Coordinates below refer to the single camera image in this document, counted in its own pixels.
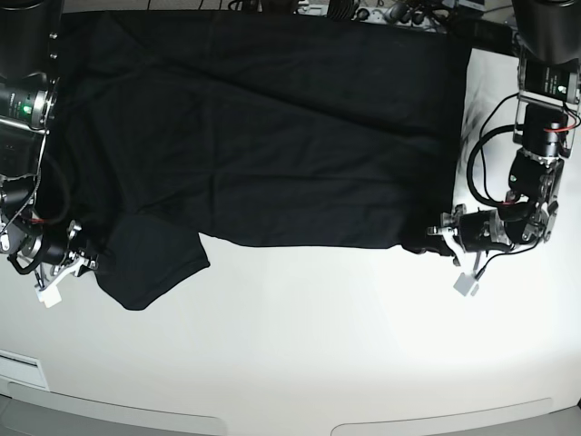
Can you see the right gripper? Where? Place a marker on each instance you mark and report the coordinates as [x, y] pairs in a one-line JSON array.
[[50, 251]]

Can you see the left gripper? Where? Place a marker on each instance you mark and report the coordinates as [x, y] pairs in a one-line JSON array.
[[467, 233]]

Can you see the black T-shirt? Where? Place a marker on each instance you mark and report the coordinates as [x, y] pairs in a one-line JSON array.
[[261, 130]]

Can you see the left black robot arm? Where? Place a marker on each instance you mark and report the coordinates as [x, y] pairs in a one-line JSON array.
[[548, 113]]

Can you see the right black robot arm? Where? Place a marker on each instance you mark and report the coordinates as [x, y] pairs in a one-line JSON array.
[[29, 89]]

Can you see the white label plate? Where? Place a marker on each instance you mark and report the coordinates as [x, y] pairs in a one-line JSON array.
[[23, 370]]

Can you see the black equipment clutter behind table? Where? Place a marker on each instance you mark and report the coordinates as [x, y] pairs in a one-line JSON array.
[[464, 19]]

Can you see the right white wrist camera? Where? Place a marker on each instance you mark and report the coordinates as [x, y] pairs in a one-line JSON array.
[[49, 295]]

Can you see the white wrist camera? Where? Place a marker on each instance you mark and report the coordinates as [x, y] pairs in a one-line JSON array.
[[466, 284], [49, 295]]

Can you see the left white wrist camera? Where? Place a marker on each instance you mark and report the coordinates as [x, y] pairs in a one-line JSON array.
[[466, 284]]

